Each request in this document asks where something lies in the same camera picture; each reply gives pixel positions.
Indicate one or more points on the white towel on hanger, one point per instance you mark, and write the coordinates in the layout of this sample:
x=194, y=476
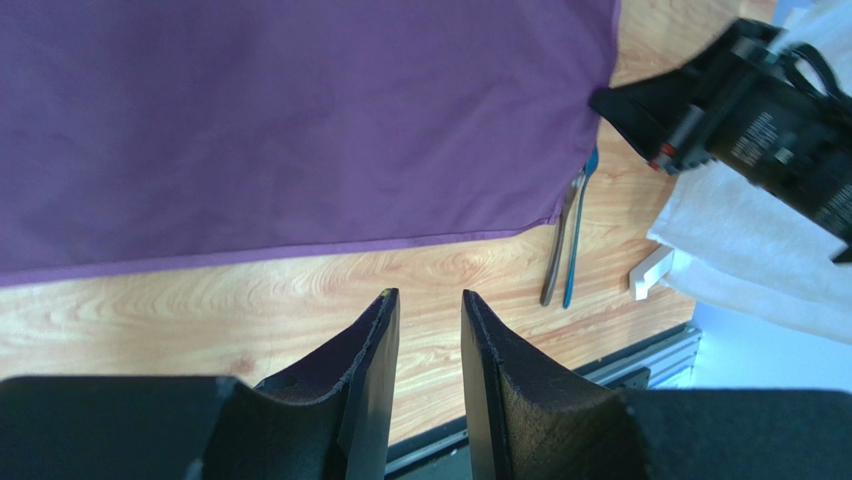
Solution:
x=738, y=247

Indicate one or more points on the purple cloth napkin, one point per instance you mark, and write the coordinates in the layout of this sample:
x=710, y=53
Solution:
x=153, y=135

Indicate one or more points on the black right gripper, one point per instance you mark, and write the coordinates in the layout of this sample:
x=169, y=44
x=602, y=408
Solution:
x=780, y=119

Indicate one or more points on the metal clothes rack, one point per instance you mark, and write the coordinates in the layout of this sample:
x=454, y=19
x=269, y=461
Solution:
x=650, y=272

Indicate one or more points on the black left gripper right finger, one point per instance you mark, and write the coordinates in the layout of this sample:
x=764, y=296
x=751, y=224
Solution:
x=529, y=417

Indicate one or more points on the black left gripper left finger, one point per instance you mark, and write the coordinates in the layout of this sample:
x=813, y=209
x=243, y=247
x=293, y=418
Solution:
x=327, y=416

